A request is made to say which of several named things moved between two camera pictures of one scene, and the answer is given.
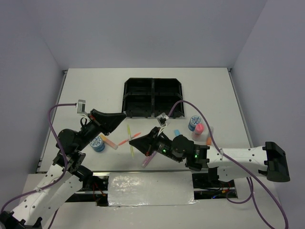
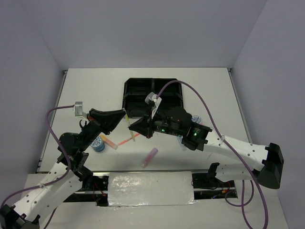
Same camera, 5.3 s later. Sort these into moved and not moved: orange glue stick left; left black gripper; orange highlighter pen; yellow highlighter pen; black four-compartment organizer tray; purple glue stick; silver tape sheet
Moved: yellow highlighter pen
Not moved: black four-compartment organizer tray; left black gripper; purple glue stick; orange glue stick left; silver tape sheet; orange highlighter pen
